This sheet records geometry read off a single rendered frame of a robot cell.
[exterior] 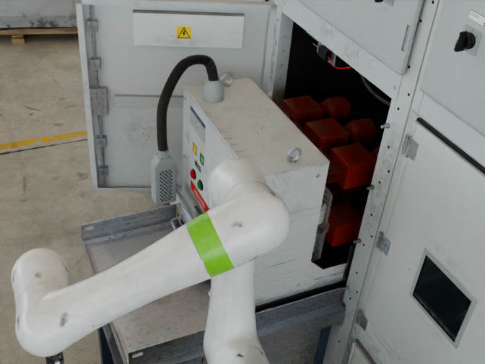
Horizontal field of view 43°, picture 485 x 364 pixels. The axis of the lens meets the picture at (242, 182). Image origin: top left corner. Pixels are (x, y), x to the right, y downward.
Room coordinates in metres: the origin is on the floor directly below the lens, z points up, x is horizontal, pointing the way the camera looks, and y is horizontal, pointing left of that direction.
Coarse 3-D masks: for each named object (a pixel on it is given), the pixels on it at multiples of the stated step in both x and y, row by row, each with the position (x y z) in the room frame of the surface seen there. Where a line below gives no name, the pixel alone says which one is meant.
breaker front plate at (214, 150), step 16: (192, 128) 1.57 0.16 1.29; (208, 128) 1.46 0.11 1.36; (192, 144) 1.57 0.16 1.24; (208, 144) 1.46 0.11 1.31; (224, 144) 1.36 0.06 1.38; (192, 160) 1.56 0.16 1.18; (208, 160) 1.45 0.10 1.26; (208, 176) 1.45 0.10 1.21; (192, 192) 1.56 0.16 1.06; (192, 208) 1.55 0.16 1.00
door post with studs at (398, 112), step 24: (432, 0) 1.29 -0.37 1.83; (408, 72) 1.30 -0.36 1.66; (408, 96) 1.29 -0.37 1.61; (384, 144) 1.33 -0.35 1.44; (384, 168) 1.30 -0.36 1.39; (384, 192) 1.28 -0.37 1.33; (360, 240) 1.33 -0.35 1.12; (360, 264) 1.30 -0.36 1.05; (360, 288) 1.28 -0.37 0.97; (336, 360) 1.30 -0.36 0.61
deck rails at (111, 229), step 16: (160, 208) 1.64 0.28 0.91; (96, 224) 1.54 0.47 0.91; (112, 224) 1.56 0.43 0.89; (128, 224) 1.59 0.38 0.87; (144, 224) 1.61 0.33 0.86; (160, 224) 1.63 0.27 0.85; (176, 224) 1.64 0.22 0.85; (96, 240) 1.52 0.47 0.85; (288, 304) 1.25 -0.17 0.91; (304, 304) 1.28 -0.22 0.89; (320, 304) 1.30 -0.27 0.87; (336, 304) 1.33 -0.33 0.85; (256, 320) 1.20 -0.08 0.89; (272, 320) 1.23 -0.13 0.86; (288, 320) 1.25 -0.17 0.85; (192, 336) 1.11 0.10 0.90; (128, 352) 1.03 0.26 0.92; (144, 352) 1.05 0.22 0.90; (160, 352) 1.07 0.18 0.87; (176, 352) 1.09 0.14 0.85
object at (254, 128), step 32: (192, 96) 1.58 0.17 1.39; (224, 96) 1.61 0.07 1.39; (256, 96) 1.62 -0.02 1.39; (224, 128) 1.43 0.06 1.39; (256, 128) 1.44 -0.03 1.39; (288, 128) 1.46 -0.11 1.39; (256, 160) 1.28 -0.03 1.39; (288, 160) 1.30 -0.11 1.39; (320, 160) 1.31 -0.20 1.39; (288, 192) 1.26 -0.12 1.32; (320, 192) 1.31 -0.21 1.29; (288, 256) 1.27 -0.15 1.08; (256, 288) 1.23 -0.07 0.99; (288, 288) 1.28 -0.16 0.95
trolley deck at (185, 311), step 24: (120, 240) 1.53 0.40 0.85; (144, 240) 1.54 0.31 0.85; (96, 264) 1.41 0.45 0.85; (192, 288) 1.34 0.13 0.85; (144, 312) 1.23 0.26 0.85; (168, 312) 1.24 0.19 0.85; (192, 312) 1.25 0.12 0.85; (336, 312) 1.29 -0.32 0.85; (120, 336) 1.13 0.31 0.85; (144, 336) 1.14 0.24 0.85; (168, 336) 1.15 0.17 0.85; (264, 336) 1.18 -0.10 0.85; (288, 336) 1.22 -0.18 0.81; (168, 360) 1.06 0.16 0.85; (192, 360) 1.08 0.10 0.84
